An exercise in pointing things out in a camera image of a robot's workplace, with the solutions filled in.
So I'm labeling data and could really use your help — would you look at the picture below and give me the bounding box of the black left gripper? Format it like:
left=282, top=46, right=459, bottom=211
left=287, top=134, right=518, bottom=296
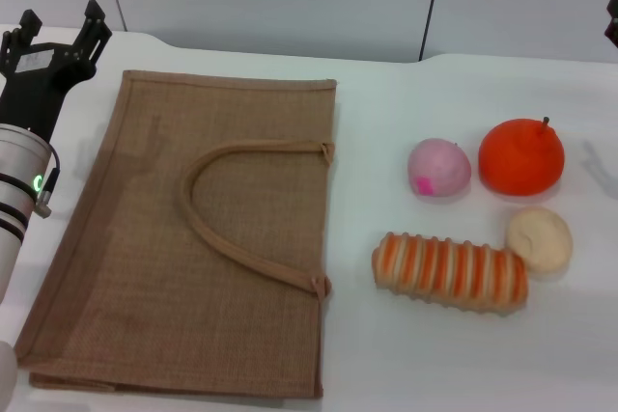
left=0, top=0, right=114, bottom=143

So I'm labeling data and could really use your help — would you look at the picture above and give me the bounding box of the brown jute handbag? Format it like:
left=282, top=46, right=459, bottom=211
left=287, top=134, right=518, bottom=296
left=13, top=69, right=339, bottom=401

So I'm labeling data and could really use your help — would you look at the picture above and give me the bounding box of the beige egg yolk pastry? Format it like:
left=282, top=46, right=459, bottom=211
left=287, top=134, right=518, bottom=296
left=505, top=206, right=575, bottom=273

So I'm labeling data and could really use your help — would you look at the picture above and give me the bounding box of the orange striped bread loaf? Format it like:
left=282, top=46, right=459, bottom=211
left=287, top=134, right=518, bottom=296
left=371, top=231, right=530, bottom=318

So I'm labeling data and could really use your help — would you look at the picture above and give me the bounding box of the orange persimmon toy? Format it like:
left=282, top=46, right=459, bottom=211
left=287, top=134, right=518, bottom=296
left=477, top=116, right=566, bottom=198

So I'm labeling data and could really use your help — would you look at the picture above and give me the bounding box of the pink peach toy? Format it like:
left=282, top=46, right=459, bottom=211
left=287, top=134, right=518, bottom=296
left=407, top=138, right=472, bottom=199

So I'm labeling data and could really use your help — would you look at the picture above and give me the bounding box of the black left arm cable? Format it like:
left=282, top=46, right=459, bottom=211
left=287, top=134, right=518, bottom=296
left=32, top=147, right=62, bottom=216

